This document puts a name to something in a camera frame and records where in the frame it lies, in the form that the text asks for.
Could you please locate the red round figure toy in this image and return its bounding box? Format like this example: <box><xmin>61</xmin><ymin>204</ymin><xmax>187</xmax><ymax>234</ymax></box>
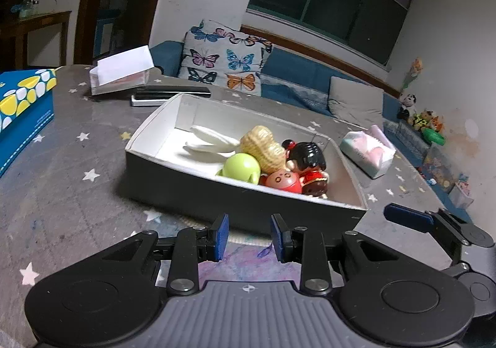
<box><xmin>259</xmin><ymin>169</ymin><xmax>302</xmax><ymax>194</ymax></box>

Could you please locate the black-haired girl doll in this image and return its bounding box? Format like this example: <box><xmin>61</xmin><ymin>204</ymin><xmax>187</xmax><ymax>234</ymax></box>
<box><xmin>281</xmin><ymin>139</ymin><xmax>329</xmax><ymax>200</ymax></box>

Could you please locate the green alien toy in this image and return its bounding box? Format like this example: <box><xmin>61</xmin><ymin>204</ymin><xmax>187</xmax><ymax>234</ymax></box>
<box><xmin>217</xmin><ymin>153</ymin><xmax>261</xmax><ymax>184</ymax></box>

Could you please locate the white plush rabbit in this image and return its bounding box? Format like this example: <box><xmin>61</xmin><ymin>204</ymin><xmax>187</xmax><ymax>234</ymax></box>
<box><xmin>185</xmin><ymin>126</ymin><xmax>241</xmax><ymax>153</ymax></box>

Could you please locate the tan peanut toy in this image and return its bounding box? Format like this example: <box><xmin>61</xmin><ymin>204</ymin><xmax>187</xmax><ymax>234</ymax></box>
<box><xmin>240</xmin><ymin>126</ymin><xmax>286</xmax><ymax>174</ymax></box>

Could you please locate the pile of floor toys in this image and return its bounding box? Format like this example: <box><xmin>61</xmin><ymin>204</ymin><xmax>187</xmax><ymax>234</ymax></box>
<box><xmin>397</xmin><ymin>58</ymin><xmax>473</xmax><ymax>209</ymax></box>

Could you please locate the grey white cardboard tray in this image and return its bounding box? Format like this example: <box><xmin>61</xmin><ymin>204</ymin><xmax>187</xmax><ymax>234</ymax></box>
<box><xmin>125</xmin><ymin>94</ymin><xmax>367</xmax><ymax>238</ymax></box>

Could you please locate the pastel tissue pack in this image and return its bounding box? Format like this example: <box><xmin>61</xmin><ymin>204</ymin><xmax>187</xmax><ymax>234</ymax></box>
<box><xmin>340</xmin><ymin>125</ymin><xmax>396</xmax><ymax>179</ymax></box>

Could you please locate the grey cushion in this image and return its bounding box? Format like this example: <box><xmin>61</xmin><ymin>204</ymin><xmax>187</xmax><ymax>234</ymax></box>
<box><xmin>328</xmin><ymin>76</ymin><xmax>383</xmax><ymax>129</ymax></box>

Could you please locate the black flat box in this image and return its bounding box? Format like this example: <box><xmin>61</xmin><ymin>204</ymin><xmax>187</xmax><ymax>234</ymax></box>
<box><xmin>130</xmin><ymin>85</ymin><xmax>211</xmax><ymax>107</ymax></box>

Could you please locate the white paper card holder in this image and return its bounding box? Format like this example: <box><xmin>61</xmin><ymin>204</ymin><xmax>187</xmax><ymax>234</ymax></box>
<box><xmin>89</xmin><ymin>46</ymin><xmax>155</xmax><ymax>96</ymax></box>

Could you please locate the butterfly print pillow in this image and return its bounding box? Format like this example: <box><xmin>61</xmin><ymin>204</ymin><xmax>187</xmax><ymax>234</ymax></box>
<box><xmin>178</xmin><ymin>20</ymin><xmax>272</xmax><ymax>96</ymax></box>

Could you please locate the blue yellow tissue box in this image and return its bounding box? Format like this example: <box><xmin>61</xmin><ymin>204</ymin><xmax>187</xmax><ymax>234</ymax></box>
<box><xmin>0</xmin><ymin>68</ymin><xmax>57</xmax><ymax>172</ymax></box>

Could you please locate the wooden side table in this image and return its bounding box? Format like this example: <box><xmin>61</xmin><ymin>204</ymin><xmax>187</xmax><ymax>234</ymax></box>
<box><xmin>1</xmin><ymin>11</ymin><xmax>72</xmax><ymax>72</ymax></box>

